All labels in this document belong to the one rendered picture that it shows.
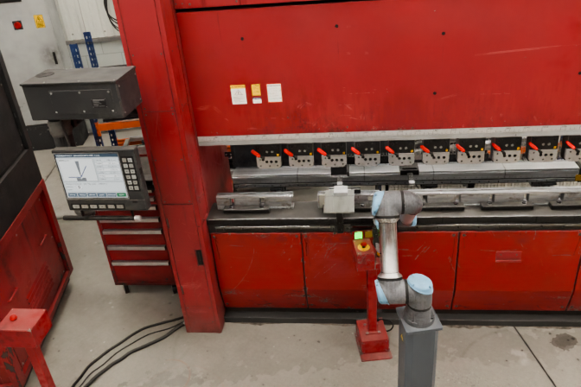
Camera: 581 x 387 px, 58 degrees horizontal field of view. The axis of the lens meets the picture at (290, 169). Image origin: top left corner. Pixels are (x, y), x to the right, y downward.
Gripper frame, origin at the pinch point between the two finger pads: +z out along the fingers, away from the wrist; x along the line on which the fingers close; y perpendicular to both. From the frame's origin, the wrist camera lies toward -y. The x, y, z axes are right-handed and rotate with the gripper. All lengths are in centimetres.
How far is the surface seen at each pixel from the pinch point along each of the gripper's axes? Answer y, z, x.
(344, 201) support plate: 20.8, -24.3, 17.6
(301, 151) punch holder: 39, -51, 40
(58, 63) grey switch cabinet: 398, -3, 309
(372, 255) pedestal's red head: -5.6, -3.3, 6.1
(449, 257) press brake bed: 7.9, 17.6, -45.7
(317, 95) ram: 41, -86, 29
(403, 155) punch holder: 29, -48, -19
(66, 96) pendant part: 7, -113, 154
